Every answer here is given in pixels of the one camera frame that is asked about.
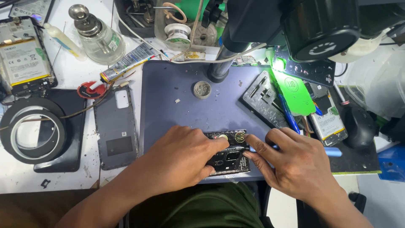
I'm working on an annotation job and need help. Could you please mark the person's right hand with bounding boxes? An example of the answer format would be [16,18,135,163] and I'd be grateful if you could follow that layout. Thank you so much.
[242,127,346,204]

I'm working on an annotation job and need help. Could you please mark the blue pen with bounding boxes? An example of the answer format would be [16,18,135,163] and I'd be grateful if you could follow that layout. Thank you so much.
[278,94,301,135]

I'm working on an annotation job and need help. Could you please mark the solder wire spool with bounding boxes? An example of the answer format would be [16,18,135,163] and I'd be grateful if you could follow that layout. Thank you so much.
[164,23,192,44]

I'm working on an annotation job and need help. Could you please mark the clear plastic parts container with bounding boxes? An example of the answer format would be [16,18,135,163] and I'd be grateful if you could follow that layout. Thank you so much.
[154,0,226,52]

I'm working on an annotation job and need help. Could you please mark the small yellow flex part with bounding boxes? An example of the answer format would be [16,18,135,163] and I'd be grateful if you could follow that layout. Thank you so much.
[184,51,206,61]

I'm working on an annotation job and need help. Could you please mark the dark microscope column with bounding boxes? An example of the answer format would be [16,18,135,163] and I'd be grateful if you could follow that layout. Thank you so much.
[207,44,251,84]

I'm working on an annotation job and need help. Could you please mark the small opened phone with battery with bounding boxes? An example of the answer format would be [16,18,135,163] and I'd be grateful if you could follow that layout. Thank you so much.
[303,81,349,147]

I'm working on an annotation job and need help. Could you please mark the black metal board holder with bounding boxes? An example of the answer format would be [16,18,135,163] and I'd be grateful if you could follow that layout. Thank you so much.
[242,70,290,129]

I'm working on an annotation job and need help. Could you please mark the opened phone with white battery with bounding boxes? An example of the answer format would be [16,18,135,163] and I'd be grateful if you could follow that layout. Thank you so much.
[0,16,58,97]

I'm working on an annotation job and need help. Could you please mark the black phone middle frame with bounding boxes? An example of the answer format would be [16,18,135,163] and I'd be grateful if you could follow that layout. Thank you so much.
[272,46,336,88]

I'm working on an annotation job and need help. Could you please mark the black mat with green edge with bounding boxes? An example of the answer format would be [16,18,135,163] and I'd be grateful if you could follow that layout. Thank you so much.
[328,85,382,175]

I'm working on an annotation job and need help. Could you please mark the clear plastic bag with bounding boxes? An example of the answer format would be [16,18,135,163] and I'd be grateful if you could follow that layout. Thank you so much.
[343,44,405,119]

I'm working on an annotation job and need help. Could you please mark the black adhesive tape rolls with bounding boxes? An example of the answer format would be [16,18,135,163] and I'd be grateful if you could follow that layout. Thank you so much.
[0,97,67,165]

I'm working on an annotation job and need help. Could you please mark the small green circuit board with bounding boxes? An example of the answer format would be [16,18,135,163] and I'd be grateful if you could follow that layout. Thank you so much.
[234,55,259,67]

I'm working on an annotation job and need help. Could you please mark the red round tape disc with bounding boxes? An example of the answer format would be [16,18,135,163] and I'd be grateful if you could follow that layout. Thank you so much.
[77,81,107,100]

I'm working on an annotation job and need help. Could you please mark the silver glue tube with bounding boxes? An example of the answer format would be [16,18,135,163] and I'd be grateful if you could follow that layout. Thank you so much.
[89,42,156,91]

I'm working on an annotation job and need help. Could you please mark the small round grey paste tin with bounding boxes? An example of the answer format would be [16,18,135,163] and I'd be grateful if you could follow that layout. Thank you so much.
[193,81,212,100]

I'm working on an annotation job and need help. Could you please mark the blue box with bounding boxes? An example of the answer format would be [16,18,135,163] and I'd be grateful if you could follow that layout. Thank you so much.
[377,143,405,183]

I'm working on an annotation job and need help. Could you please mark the thin brown wire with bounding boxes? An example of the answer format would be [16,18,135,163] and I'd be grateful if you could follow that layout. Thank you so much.
[0,81,132,131]

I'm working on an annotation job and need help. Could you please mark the green plastic sheet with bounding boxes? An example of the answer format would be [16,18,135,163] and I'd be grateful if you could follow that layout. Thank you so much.
[265,47,316,116]

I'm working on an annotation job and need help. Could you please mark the black phone under tape rolls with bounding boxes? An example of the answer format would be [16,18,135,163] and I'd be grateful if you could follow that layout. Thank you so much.
[33,88,88,173]

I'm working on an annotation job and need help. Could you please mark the person's green trousers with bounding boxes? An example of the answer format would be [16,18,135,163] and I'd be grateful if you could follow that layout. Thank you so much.
[128,182,266,228]

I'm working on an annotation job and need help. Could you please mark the person's left hand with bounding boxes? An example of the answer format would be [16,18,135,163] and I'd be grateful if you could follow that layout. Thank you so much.
[146,125,230,195]

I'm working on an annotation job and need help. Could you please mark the dark phone with printed label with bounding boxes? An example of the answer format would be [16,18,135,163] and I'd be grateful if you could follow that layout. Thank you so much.
[8,0,55,26]

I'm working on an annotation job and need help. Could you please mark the beige rubber band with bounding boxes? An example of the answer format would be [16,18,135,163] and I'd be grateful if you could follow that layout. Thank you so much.
[162,2,188,24]

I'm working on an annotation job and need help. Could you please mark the black microscope head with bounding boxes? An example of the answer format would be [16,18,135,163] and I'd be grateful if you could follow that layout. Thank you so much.
[221,0,405,64]

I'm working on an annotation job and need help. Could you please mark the white plastic squeeze bottle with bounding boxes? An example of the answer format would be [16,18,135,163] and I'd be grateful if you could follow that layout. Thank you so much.
[43,22,87,61]

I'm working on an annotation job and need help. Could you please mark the black phone camera frame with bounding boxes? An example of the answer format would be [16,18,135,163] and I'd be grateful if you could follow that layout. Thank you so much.
[202,129,251,176]

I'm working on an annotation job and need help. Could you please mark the white cable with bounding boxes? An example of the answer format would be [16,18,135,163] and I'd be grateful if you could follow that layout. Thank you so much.
[113,11,267,64]

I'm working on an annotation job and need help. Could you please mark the glass liquid dispenser bottle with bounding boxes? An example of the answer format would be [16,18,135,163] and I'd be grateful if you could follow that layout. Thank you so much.
[68,4,127,66]

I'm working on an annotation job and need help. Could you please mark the grey phone back cover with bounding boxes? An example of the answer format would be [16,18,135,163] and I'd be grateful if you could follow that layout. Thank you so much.
[93,86,140,171]

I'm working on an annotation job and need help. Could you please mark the blue handled pry tool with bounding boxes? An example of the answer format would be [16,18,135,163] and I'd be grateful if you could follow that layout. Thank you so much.
[249,145,343,158]

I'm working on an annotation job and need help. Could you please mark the black tool tray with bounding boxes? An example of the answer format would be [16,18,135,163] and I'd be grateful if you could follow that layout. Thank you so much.
[113,0,159,39]

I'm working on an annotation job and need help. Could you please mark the dark blue work mat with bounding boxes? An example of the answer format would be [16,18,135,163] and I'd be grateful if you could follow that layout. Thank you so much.
[139,60,273,184]

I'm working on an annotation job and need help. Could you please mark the silver screwdriver with pink ring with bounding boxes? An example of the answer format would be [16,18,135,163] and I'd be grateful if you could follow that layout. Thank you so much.
[332,80,350,106]

